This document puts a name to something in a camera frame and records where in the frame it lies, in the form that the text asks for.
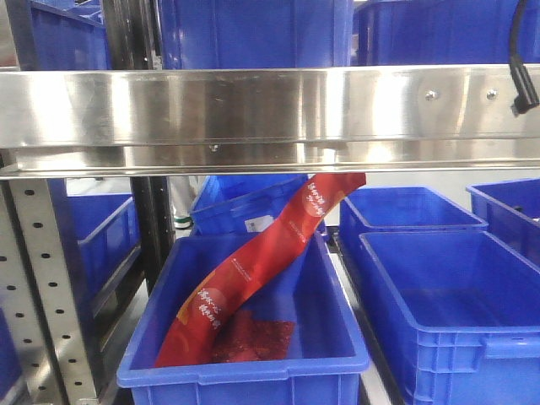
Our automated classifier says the dark blue crate upper far right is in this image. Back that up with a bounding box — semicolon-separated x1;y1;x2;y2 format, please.
352;1;517;66

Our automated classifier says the blue crate left shelf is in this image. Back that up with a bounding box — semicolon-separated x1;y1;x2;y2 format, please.
67;192;143;313

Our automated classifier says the stainless beam right shelf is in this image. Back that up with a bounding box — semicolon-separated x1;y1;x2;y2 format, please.
1;65;539;180

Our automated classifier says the perforated metal shelf post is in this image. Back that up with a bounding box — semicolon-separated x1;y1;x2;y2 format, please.
1;180;105;404

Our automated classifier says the red snack package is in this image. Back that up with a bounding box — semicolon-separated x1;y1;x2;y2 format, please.
154;172;366;367

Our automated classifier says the black shelf upright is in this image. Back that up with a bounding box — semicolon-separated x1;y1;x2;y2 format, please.
130;176;176;294

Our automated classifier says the dark blue crate upper far left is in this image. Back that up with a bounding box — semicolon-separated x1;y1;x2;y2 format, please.
30;1;111;71

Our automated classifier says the tilted blue crate back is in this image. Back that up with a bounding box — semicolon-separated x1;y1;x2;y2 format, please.
190;174;308;235

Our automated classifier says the dark blue crate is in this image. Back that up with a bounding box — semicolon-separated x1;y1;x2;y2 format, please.
158;1;354;69
352;1;517;66
30;1;111;71

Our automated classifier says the dark blue crate upper centre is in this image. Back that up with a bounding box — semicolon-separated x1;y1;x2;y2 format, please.
158;1;354;69

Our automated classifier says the blue crate with package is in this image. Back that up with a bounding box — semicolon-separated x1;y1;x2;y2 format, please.
117;235;370;404

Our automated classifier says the blue crate front right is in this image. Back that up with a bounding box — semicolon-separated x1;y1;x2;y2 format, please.
354;231;539;404

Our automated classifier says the black cable with connector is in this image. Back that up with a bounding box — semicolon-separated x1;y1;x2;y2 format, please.
508;0;540;116

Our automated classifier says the blue crate back right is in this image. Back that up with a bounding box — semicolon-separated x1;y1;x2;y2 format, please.
338;186;489;257

